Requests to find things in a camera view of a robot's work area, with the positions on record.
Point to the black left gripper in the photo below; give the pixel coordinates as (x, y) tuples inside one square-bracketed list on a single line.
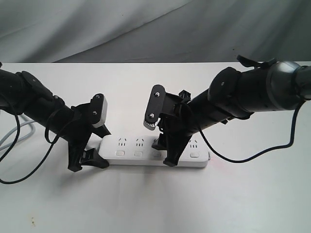
[(78, 133)]

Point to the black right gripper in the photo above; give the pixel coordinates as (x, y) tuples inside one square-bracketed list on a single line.
[(172, 138)]

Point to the white five-outlet power strip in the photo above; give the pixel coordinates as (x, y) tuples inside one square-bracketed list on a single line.
[(138, 151)]

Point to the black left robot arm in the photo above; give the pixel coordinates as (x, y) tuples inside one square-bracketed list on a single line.
[(23, 93)]

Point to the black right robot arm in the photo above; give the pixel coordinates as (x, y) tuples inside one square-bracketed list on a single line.
[(268, 86)]

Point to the grey backdrop cloth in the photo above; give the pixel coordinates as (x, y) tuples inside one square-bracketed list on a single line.
[(153, 31)]

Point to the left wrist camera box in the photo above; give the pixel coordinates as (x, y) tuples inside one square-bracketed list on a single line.
[(98, 110)]

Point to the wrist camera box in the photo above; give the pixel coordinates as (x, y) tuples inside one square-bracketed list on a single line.
[(98, 110), (154, 107)]

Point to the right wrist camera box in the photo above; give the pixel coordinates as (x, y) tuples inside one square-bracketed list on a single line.
[(154, 107)]

